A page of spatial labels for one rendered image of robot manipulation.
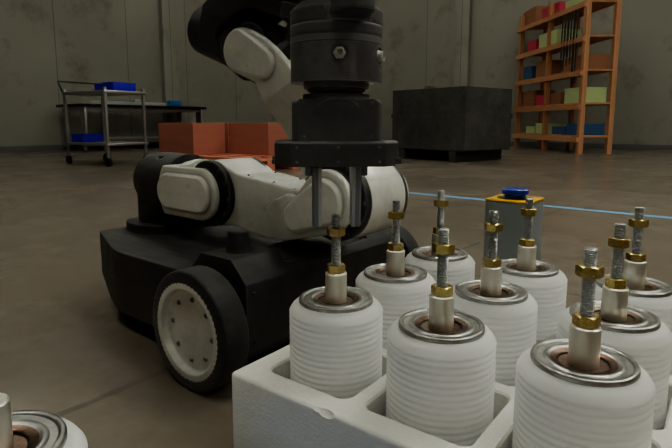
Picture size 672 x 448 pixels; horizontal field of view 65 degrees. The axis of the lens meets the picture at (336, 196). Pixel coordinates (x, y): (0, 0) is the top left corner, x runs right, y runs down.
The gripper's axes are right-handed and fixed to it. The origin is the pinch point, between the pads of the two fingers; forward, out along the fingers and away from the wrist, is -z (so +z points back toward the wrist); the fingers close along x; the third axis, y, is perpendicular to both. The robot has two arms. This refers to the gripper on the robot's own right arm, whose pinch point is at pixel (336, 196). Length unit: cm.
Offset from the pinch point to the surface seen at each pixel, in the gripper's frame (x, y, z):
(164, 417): 23.8, -22.0, -36.0
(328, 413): 1.2, 8.8, -18.1
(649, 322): -27.7, 8.7, -10.5
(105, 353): 40, -45, -36
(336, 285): 0.0, 1.2, -8.9
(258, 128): 41, -429, 1
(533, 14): -380, -823, 181
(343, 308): -0.5, 3.7, -10.4
